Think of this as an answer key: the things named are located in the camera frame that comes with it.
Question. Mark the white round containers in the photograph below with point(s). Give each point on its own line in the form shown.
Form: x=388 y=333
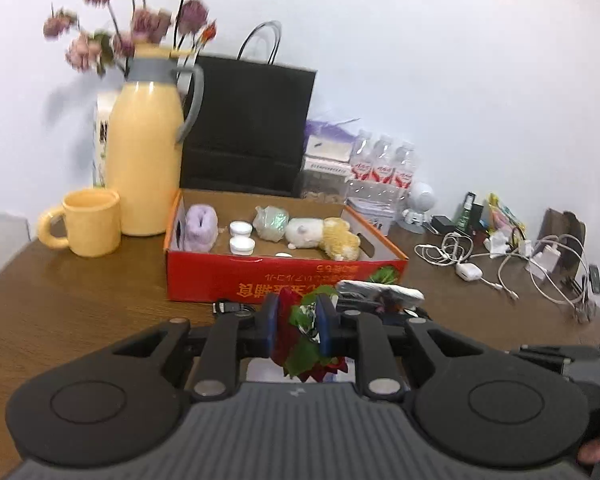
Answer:
x=241 y=246

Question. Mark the person's right hand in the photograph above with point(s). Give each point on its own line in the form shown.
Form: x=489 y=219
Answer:
x=594 y=451

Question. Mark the green bottle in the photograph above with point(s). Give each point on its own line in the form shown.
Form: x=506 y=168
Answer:
x=463 y=212

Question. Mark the brown paper bag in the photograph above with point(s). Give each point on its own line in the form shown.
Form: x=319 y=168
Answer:
x=562 y=225

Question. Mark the black upright box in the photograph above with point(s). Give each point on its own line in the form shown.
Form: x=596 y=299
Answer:
x=476 y=217

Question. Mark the small white jar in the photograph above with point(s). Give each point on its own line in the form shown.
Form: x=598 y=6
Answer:
x=240 y=229

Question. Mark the yellow thermos jug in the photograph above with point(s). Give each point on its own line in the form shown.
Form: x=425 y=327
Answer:
x=140 y=160

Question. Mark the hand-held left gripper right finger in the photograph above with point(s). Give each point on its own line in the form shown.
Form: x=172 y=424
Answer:
x=326 y=325

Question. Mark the white robot toy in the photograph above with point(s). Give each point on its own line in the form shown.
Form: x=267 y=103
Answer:
x=421 y=202

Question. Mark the red cardboard box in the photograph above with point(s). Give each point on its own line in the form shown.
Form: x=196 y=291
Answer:
x=280 y=280

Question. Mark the yellow mug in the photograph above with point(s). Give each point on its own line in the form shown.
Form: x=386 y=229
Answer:
x=92 y=225

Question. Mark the yellow plush toy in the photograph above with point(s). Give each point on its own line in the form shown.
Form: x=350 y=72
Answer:
x=341 y=240

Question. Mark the clear water bottle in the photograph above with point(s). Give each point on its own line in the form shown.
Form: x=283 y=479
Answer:
x=383 y=162
x=405 y=167
x=362 y=160

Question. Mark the white carton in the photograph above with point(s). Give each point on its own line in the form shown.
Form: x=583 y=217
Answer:
x=100 y=135

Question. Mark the purple plush toy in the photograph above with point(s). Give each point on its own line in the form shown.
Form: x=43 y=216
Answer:
x=200 y=227

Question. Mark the black key fob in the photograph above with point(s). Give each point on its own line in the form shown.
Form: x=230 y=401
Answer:
x=225 y=306

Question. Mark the white power adapter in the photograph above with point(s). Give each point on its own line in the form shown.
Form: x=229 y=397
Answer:
x=545 y=261

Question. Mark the purple tissue pack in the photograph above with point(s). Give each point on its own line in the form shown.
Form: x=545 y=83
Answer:
x=330 y=135

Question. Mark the red artificial rose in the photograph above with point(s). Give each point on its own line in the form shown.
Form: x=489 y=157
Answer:
x=286 y=332

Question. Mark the black paper bag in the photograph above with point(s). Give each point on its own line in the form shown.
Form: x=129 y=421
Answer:
x=245 y=120

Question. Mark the small white lid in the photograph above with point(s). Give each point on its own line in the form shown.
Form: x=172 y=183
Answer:
x=283 y=255

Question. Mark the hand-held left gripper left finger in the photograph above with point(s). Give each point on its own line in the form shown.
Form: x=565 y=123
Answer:
x=271 y=325

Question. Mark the pink artificial flowers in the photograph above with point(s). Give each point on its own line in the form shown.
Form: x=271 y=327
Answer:
x=145 y=22

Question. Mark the white plush toy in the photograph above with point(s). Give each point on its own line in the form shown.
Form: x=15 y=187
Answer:
x=304 y=234

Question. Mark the colourful snack packets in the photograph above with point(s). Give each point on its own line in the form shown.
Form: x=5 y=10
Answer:
x=502 y=215

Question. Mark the white flat box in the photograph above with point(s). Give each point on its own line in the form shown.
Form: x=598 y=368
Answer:
x=327 y=165

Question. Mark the small black device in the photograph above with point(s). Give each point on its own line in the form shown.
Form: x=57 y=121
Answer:
x=595 y=280

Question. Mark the clear snack container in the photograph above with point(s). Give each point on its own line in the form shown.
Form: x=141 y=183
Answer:
x=322 y=186

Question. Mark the black charger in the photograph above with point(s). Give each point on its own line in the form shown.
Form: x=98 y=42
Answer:
x=441 y=223

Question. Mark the white earbuds case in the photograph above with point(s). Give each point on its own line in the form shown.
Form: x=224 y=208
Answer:
x=468 y=271

